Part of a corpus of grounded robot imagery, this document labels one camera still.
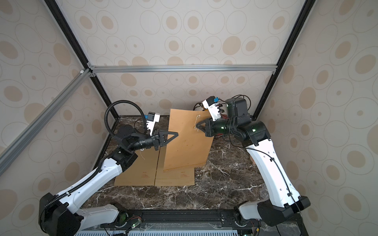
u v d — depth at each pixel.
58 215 0.37
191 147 0.68
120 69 0.91
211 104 0.53
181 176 0.88
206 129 0.53
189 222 0.73
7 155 0.51
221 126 0.54
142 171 0.90
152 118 0.56
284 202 0.37
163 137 0.59
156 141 0.56
